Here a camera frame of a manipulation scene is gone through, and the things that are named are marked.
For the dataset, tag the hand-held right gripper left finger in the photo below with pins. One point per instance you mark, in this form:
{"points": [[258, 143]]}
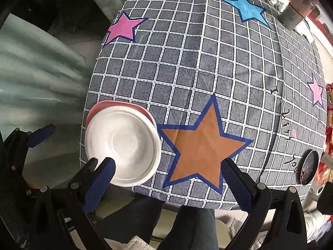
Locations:
{"points": [[100, 185]]}

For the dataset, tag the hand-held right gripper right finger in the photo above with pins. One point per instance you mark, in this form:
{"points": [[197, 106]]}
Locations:
{"points": [[235, 185]]}

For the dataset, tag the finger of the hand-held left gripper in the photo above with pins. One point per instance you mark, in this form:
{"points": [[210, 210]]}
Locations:
{"points": [[39, 135]]}

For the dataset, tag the white round bowl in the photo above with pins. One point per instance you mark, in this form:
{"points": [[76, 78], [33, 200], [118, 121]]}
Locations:
{"points": [[124, 145]]}

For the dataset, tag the pink square plate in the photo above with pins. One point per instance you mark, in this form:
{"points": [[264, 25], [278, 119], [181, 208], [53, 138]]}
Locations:
{"points": [[149, 117]]}

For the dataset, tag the beige chair seat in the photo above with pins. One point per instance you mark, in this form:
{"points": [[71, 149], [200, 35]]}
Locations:
{"points": [[226, 221]]}

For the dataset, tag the person's blue jeans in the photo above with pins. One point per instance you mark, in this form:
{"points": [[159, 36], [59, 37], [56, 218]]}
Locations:
{"points": [[190, 229]]}

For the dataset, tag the white padded jacket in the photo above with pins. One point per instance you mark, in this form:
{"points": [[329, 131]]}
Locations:
{"points": [[132, 243]]}

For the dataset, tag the black round dish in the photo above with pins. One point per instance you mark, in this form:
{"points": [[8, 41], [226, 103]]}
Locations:
{"points": [[308, 166]]}

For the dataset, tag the white cloth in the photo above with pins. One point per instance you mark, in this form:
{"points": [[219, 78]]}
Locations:
{"points": [[316, 224]]}

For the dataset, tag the red snack packets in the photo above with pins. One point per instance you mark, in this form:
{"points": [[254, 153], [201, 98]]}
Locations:
{"points": [[328, 145]]}

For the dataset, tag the grey checked star tablecloth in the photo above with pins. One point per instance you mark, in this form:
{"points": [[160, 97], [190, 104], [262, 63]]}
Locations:
{"points": [[195, 65]]}

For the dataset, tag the white paper sheet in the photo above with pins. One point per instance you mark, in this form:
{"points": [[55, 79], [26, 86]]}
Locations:
{"points": [[305, 32]]}

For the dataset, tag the red ledge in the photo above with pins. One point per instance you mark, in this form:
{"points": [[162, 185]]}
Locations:
{"points": [[320, 28]]}

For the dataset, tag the grey metal cylinder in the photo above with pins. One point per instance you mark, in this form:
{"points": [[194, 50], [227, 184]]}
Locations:
{"points": [[295, 11]]}

